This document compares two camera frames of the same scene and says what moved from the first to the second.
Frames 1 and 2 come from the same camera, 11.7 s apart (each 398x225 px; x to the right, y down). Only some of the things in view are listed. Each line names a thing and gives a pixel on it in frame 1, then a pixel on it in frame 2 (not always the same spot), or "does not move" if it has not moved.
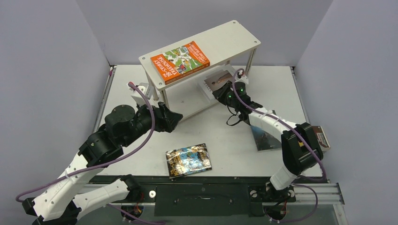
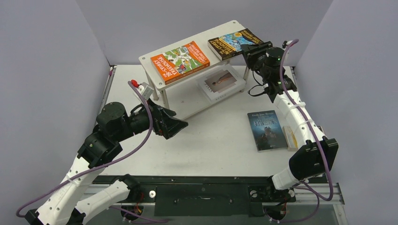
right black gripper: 219,94 → 254,55
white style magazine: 213,81 does not move
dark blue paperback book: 264,140 does not move
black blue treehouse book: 187,160 → 229,45
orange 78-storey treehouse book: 186,59 does not move
